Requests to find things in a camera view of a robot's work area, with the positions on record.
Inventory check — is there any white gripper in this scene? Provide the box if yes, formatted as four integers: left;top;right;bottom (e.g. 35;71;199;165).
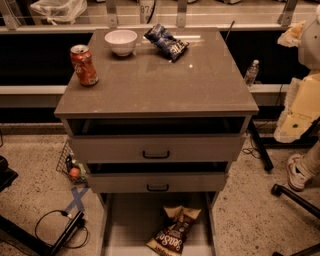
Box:
274;20;320;143

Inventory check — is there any brown chip bag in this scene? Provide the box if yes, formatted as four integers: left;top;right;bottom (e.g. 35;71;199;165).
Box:
146;205;201;256

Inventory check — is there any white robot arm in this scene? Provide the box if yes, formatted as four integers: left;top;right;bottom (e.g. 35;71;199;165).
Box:
274;5;320;143

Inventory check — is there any blue chip bag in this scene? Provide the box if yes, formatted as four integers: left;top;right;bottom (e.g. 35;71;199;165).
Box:
144;24;189;62

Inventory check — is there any grey drawer cabinet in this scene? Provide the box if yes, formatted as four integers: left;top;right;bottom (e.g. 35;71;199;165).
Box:
54;27;260;201

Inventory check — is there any top grey drawer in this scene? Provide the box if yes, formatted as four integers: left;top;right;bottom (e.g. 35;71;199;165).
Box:
69;117;246;163

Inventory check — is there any grey drawer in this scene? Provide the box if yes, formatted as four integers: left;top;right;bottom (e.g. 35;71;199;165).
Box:
87;162;229;193
97;192;218;256
69;117;246;163

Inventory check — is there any middle grey drawer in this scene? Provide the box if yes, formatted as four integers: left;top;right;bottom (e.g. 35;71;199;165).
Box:
87;162;229;193

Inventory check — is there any clear plastic bag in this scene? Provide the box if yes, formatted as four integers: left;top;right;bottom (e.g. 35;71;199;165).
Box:
30;0;87;24

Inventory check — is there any bottom grey drawer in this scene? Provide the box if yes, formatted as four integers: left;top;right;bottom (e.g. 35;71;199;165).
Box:
97;192;218;256

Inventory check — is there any clear water bottle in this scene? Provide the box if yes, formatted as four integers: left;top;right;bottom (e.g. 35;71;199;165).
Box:
244;60;260;87

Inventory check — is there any black stand leg right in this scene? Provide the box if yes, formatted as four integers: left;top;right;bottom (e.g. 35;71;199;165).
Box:
248;120;273;172

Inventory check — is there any black stand leg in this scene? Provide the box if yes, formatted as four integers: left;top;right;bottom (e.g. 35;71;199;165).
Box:
248;120;273;172
0;211;84;256

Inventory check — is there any beige trouser leg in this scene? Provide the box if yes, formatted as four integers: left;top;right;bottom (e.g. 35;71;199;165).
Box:
296;132;320;179

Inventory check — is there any white red sneaker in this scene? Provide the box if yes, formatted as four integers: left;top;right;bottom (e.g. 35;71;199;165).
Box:
287;154;310;191

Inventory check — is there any white bowl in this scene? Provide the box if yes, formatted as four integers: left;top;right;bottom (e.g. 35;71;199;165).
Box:
104;30;138;56

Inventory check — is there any orange soda can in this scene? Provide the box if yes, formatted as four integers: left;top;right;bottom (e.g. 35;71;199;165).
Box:
70;44;99;86

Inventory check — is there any black stand leg left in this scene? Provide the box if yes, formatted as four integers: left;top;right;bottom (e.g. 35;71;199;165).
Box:
0;211;84;256

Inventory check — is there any wire basket with items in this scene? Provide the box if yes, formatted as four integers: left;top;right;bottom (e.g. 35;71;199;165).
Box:
56;142;87;184

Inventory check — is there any black cable on floor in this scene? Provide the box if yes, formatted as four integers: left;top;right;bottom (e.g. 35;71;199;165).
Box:
34;209;90;250

